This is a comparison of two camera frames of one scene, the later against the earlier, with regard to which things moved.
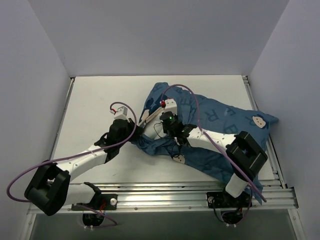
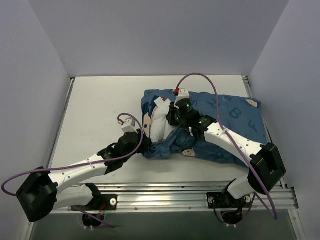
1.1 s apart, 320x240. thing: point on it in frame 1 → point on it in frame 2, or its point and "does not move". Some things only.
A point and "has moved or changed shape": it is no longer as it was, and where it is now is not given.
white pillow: [154, 128] has moved or changed shape
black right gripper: [164, 117] → [171, 117]
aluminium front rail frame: [192, 198] does not move
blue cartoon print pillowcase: [193, 110] has moved or changed shape
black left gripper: [135, 127] → [144, 142]
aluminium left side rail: [60, 123] does not move
